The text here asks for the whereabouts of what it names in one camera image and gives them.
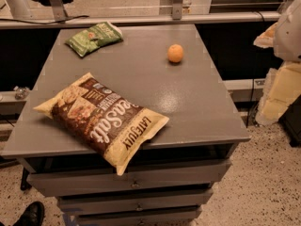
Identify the black shoe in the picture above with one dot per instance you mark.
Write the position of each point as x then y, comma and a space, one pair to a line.
33, 215

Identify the orange fruit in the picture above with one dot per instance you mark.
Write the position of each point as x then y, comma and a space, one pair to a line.
175, 53

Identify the grey metal rail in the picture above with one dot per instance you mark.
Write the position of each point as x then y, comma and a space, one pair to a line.
82, 21

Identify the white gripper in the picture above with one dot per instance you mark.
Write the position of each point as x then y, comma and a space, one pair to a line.
290, 37

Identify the green chip bag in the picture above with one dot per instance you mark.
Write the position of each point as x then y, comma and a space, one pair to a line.
91, 39

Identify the grey drawer cabinet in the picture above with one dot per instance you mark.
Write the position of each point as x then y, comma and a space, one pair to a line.
171, 175

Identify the brown Late July chip bag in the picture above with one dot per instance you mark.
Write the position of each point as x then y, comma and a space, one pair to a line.
108, 123

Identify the crumpled clear plastic object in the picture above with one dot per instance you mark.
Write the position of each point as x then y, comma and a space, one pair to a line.
21, 93

